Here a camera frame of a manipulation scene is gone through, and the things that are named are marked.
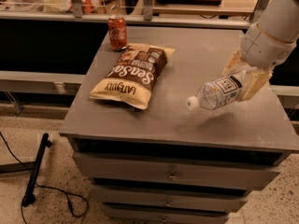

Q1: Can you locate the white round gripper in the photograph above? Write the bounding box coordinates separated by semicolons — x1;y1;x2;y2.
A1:
221;22;296;101

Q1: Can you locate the clear plastic water bottle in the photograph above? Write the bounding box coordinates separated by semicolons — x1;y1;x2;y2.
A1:
186;73;245;110

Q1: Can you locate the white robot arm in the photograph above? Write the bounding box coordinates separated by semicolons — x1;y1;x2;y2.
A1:
222;0;299;102

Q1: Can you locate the brown and yellow chip bag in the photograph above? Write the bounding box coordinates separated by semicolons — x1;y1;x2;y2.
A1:
90;43;175;110

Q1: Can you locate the grey drawer cabinet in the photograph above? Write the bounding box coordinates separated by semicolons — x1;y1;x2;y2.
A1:
60;27;299;224

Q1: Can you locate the red soda can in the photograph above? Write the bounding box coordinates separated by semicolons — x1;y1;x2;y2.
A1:
107;15;127;50

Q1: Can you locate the grey metal railing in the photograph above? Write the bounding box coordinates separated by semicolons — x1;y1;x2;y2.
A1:
0;0;270;29

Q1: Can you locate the black floor cable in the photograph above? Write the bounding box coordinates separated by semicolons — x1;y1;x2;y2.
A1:
0;131;90;224

